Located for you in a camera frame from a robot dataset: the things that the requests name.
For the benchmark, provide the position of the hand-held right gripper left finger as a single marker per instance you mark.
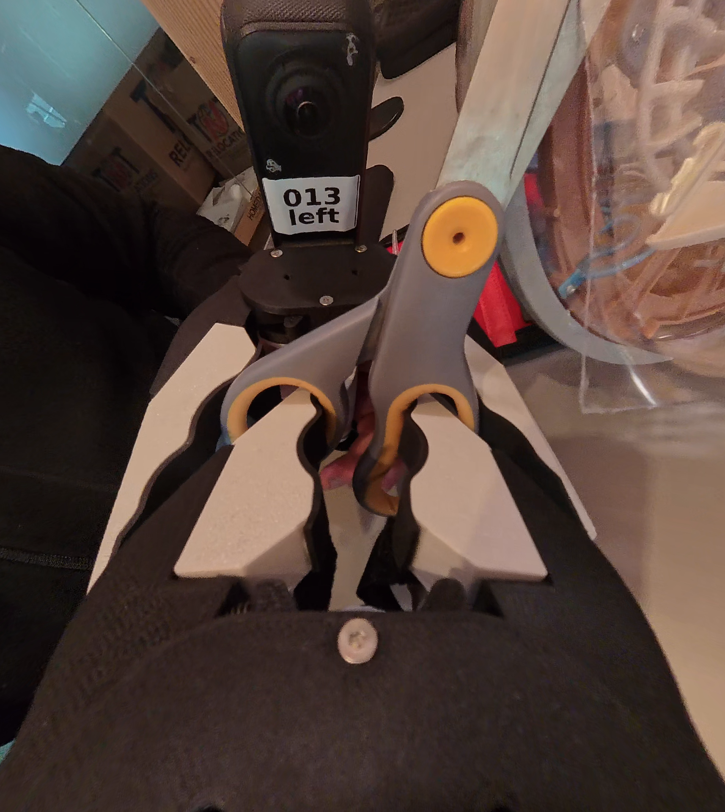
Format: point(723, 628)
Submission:
point(254, 507)

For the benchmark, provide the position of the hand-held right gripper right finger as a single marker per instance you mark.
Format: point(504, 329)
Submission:
point(477, 507)

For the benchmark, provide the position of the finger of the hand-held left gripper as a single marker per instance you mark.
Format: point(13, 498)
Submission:
point(527, 418)
point(166, 412)

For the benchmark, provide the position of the black zip case red lining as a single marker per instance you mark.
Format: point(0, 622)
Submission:
point(496, 304)

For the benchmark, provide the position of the grey and yellow scissors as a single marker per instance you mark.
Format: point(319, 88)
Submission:
point(419, 336)

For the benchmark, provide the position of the clear maze ball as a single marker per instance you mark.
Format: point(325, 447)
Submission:
point(654, 222)

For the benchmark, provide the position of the person's left hand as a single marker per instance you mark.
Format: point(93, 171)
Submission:
point(340, 472)

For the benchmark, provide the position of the black chair lever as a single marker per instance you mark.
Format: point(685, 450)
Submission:
point(388, 114)

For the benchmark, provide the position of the wooden beam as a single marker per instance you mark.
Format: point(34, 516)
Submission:
point(191, 38)

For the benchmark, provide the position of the white plastic bag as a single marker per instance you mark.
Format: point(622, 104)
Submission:
point(229, 203)

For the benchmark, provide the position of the black chair cushion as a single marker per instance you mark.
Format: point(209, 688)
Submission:
point(413, 32)

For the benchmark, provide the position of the person's black jacket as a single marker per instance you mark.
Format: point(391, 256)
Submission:
point(39, 380)

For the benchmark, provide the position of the brown cardboard box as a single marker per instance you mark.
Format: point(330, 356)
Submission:
point(153, 127)

